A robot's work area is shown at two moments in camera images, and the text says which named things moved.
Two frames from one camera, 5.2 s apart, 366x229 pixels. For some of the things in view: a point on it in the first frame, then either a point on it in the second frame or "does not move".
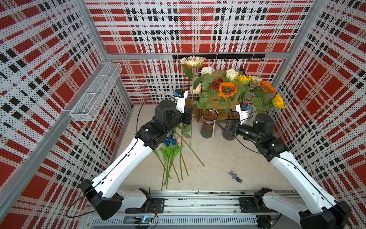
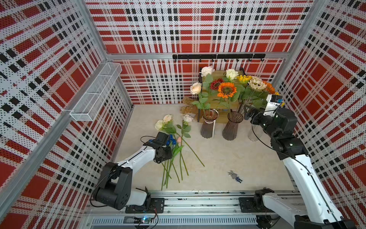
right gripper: x=231 y=122 → x=259 y=114
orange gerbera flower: x=227 y=89 does not move
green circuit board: x=140 y=220 does not move
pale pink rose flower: x=208 y=70 does not move
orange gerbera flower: x=267 y=87 does not move
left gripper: x=187 y=113 → x=169 y=155
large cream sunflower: x=192 y=61 → x=257 y=84
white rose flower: x=232 y=74 does not move
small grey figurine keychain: x=234 y=176 does not move
